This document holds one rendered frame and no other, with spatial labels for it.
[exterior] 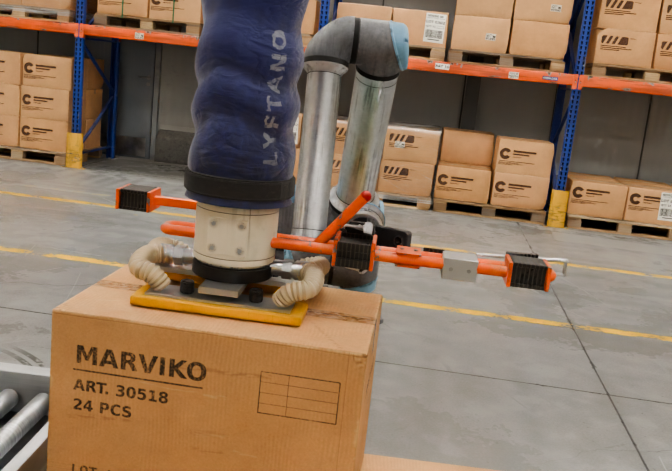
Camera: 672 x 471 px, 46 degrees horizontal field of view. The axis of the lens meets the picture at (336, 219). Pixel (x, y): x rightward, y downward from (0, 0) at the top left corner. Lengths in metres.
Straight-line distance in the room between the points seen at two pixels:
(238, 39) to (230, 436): 0.74
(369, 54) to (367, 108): 0.16
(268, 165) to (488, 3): 7.24
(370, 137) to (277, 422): 0.91
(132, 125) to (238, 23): 9.14
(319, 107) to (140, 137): 8.71
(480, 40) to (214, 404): 7.38
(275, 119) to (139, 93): 9.06
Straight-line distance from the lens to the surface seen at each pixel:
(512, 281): 1.62
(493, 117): 9.96
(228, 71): 1.53
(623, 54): 8.84
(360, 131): 2.14
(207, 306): 1.56
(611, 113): 10.15
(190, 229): 1.66
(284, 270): 1.64
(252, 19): 1.52
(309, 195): 1.92
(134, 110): 10.61
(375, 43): 1.99
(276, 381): 1.49
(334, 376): 1.47
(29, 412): 2.12
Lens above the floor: 1.45
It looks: 11 degrees down
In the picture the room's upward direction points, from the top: 6 degrees clockwise
